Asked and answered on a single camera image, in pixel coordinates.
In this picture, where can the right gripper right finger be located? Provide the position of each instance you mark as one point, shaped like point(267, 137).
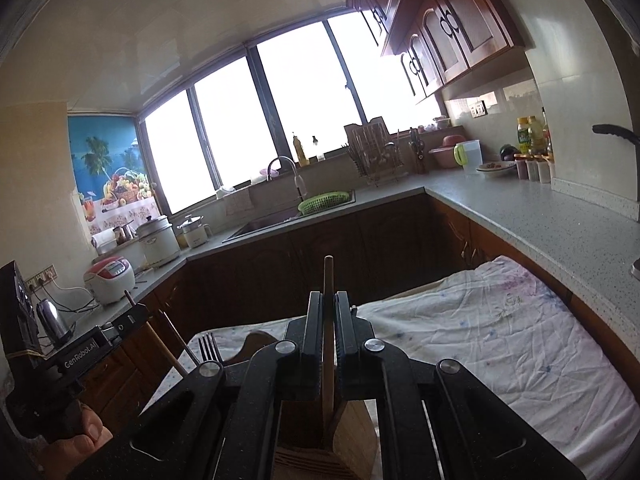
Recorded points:
point(367, 367)

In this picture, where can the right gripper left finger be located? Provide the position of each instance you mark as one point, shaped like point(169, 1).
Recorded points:
point(291, 367)

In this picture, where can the wooden chopstick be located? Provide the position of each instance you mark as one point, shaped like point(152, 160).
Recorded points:
point(328, 341)
point(160, 344)

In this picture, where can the metal chopstick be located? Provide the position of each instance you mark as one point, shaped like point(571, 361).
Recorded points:
point(185, 346)

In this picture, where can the kitchen faucet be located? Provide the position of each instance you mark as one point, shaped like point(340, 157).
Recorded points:
point(288, 169)

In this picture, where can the person left hand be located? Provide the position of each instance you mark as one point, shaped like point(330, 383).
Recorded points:
point(59, 459)

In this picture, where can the steel electric kettle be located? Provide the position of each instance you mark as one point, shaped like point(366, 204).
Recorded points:
point(58, 331)

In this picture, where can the wooden utensil holder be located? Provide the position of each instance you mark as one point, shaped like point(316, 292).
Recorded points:
point(310, 448)

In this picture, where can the metal fork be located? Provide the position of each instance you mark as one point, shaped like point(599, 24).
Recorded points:
point(209, 348)

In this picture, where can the white red rice cooker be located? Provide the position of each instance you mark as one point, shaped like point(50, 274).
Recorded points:
point(109, 279)

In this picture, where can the small white pot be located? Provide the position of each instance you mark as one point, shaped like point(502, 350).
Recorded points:
point(194, 230)

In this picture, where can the white floral tablecloth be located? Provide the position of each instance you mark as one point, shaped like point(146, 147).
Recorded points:
point(514, 334)

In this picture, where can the white slow cooker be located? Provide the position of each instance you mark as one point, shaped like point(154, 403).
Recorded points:
point(158, 241)

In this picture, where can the dish drying rack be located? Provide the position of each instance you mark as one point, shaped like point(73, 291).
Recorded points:
point(374, 151)

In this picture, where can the yellow detergent bottle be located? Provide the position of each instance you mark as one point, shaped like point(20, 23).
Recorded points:
point(301, 156)

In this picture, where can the pink bowl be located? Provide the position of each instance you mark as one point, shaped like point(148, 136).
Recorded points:
point(444, 154)

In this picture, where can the tropical fruit poster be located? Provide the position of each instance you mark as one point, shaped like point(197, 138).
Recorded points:
point(112, 183)

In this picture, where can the white green pitcher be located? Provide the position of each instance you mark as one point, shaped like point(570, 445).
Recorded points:
point(468, 155)

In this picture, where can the plate with food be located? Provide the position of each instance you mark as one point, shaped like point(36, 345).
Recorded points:
point(492, 170)

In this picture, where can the spice jars set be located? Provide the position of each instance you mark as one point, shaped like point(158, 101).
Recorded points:
point(535, 168)

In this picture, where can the yellow oil bottle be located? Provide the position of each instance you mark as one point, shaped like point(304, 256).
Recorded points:
point(531, 138)

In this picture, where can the upper wooden cabinets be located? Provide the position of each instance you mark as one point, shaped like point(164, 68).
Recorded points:
point(443, 42)

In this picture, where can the wall power socket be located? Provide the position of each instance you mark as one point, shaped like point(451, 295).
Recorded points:
point(42, 278)

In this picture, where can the black wok with handle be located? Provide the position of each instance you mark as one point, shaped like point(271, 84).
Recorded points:
point(613, 130)

